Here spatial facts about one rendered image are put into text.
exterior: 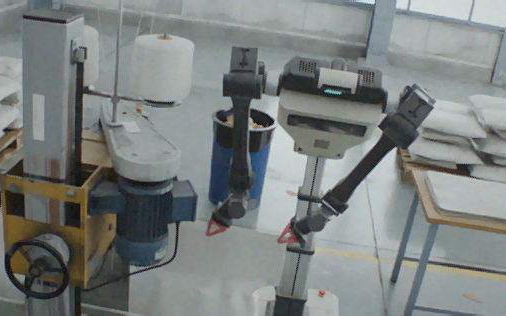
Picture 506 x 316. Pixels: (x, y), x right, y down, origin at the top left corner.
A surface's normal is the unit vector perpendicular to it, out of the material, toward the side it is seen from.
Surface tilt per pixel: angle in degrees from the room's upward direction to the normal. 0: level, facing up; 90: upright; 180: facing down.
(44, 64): 90
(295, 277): 90
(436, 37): 90
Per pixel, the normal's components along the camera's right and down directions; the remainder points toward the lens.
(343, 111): 0.04, -0.45
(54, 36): -0.10, 0.38
